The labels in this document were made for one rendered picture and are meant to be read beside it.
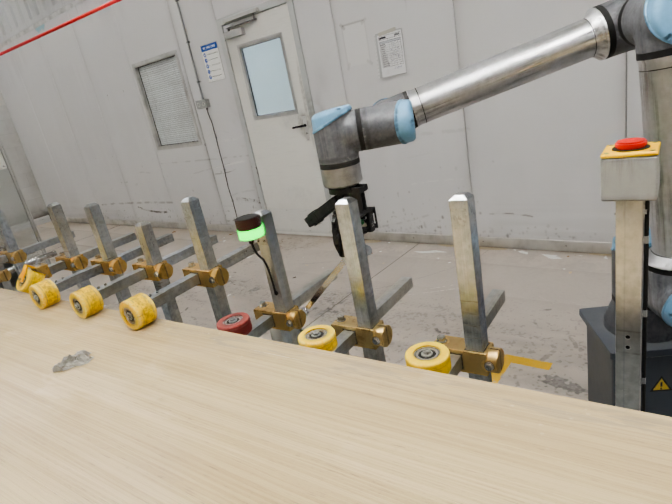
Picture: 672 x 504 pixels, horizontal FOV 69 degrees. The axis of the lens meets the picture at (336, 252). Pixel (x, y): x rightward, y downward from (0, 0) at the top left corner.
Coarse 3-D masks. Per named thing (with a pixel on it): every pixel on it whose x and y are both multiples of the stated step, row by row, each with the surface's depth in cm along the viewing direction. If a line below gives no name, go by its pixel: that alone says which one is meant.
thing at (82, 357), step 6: (78, 354) 113; (84, 354) 111; (66, 360) 111; (72, 360) 111; (78, 360) 110; (84, 360) 111; (90, 360) 111; (54, 366) 109; (60, 366) 110; (66, 366) 109; (72, 366) 110
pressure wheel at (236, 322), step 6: (240, 312) 119; (222, 318) 118; (228, 318) 118; (234, 318) 116; (240, 318) 117; (246, 318) 116; (216, 324) 116; (222, 324) 115; (228, 324) 115; (234, 324) 114; (240, 324) 113; (246, 324) 115; (222, 330) 113; (228, 330) 113; (234, 330) 113; (240, 330) 114; (246, 330) 115
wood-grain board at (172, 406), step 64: (0, 320) 149; (64, 320) 139; (0, 384) 109; (64, 384) 103; (128, 384) 98; (192, 384) 94; (256, 384) 89; (320, 384) 86; (384, 384) 82; (448, 384) 79; (0, 448) 86; (64, 448) 82; (128, 448) 79; (192, 448) 76; (256, 448) 73; (320, 448) 71; (384, 448) 68; (448, 448) 66; (512, 448) 64; (576, 448) 62; (640, 448) 60
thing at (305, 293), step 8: (328, 272) 146; (312, 280) 143; (320, 280) 142; (304, 288) 138; (312, 288) 139; (296, 296) 134; (304, 296) 136; (312, 296) 139; (296, 304) 133; (256, 320) 124; (264, 320) 124; (272, 320) 126; (256, 328) 121; (264, 328) 123; (256, 336) 121
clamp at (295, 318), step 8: (272, 304) 129; (256, 312) 128; (264, 312) 127; (272, 312) 125; (280, 312) 124; (288, 312) 123; (296, 312) 123; (304, 312) 125; (280, 320) 124; (288, 320) 122; (296, 320) 122; (304, 320) 125; (280, 328) 125; (288, 328) 124; (296, 328) 123
